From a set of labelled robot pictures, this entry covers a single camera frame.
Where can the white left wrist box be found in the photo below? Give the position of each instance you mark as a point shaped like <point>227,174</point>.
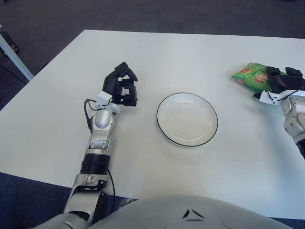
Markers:
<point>103,97</point>

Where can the black box on floor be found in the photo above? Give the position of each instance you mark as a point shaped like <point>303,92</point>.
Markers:
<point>10,44</point>

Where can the white table leg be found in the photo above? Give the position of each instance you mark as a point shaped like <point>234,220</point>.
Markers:
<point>16,62</point>

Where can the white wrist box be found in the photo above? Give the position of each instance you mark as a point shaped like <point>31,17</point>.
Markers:
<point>103,97</point>
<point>268,98</point>

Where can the grey robot torso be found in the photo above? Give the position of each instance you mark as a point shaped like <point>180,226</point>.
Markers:
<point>166,214</point>

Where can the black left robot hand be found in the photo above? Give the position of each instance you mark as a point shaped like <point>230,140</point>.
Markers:
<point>112,83</point>

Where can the green snack bag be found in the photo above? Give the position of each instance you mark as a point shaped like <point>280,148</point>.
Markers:
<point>250,76</point>

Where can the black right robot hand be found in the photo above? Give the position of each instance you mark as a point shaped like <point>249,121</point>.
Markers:
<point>290,82</point>

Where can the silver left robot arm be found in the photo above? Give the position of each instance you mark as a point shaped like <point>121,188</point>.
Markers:
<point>100,133</point>

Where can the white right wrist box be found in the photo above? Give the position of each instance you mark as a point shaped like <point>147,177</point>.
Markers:
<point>268,98</point>

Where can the white plate with black rim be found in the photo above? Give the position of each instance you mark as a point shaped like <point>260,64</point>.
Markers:
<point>187,119</point>

